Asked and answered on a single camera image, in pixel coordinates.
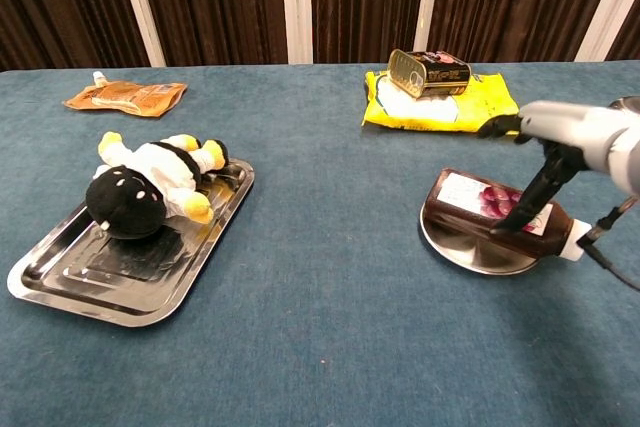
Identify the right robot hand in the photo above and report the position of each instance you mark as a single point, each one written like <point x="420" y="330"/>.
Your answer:
<point x="570" y="129"/>

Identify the yellow snack bag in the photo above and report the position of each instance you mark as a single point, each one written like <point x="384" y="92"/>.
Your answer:
<point x="450" y="114"/>

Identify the rectangular steel tray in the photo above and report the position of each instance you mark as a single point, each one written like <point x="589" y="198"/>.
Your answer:
<point x="115" y="287"/>

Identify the orange spouted pouch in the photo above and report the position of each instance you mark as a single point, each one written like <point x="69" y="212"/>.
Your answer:
<point x="125" y="96"/>

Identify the white frame post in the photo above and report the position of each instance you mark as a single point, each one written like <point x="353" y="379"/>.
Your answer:
<point x="137" y="7"/>
<point x="427" y="7"/>
<point x="296" y="7"/>
<point x="607" y="2"/>

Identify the steel bowl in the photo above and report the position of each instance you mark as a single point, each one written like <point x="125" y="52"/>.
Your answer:
<point x="627" y="103"/>

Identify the dark juice bottle pink label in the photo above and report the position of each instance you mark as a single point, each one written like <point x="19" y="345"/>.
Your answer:
<point x="465" y="197"/>

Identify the black headed white plush toy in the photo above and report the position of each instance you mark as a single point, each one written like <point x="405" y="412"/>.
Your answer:
<point x="160" y="167"/>

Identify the gold black meat tin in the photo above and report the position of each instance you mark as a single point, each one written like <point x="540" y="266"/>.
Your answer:
<point x="440" y="74"/>

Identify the round steel plate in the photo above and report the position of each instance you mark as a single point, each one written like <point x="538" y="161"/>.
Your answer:
<point x="470" y="257"/>

